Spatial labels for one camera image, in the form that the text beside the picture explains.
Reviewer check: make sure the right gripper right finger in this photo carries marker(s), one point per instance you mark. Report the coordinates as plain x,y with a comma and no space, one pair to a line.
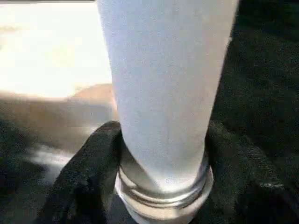
245,186

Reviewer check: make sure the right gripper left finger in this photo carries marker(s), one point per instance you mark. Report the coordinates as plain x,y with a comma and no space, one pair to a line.
86,182

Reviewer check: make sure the white plastic table leg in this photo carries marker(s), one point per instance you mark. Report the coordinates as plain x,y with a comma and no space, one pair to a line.
163,70

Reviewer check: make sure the white plastic table top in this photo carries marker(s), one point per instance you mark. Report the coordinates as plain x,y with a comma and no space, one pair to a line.
46,46

